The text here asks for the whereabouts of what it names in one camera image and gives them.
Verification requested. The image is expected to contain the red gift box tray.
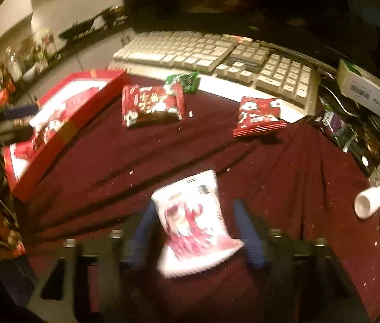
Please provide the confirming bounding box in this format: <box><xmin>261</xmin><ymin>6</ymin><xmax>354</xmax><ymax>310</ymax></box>
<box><xmin>4</xmin><ymin>69</ymin><xmax>130</xmax><ymax>201</ymax></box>

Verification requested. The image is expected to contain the red white snack packet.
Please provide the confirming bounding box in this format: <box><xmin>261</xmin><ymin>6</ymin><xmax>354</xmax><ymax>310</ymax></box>
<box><xmin>232</xmin><ymin>96</ymin><xmax>287</xmax><ymax>138</ymax></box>

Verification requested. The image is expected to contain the white pink snack packet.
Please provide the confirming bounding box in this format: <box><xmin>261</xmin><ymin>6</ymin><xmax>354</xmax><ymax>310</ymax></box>
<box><xmin>151</xmin><ymin>170</ymin><xmax>244</xmax><ymax>278</ymax></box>

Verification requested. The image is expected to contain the white green medicine box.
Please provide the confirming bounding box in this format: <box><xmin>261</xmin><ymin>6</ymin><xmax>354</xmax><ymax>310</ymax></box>
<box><xmin>336</xmin><ymin>58</ymin><xmax>380</xmax><ymax>117</ymax></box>

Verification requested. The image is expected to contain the dark red tablecloth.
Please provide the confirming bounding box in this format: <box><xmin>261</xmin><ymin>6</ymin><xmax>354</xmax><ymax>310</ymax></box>
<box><xmin>18</xmin><ymin>92</ymin><xmax>380</xmax><ymax>319</ymax></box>

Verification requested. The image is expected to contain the beige computer keyboard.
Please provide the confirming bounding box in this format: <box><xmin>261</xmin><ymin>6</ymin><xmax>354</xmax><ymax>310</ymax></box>
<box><xmin>108</xmin><ymin>31</ymin><xmax>320</xmax><ymax>123</ymax></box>

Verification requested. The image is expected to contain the small green candy packet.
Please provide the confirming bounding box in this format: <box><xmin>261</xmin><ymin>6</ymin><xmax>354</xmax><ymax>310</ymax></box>
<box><xmin>165</xmin><ymin>72</ymin><xmax>200</xmax><ymax>93</ymax></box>

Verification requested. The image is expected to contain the red flower snack packet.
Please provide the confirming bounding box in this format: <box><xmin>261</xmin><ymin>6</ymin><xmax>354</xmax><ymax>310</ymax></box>
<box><xmin>121</xmin><ymin>83</ymin><xmax>185</xmax><ymax>128</ymax></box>

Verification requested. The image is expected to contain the small white bottle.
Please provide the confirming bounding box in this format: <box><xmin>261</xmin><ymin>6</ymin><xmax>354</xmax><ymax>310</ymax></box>
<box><xmin>354</xmin><ymin>186</ymin><xmax>380</xmax><ymax>219</ymax></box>

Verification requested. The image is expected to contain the dark purple snack packet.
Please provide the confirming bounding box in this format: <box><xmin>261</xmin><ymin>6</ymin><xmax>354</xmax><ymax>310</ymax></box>
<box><xmin>309</xmin><ymin>109</ymin><xmax>357</xmax><ymax>152</ymax></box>

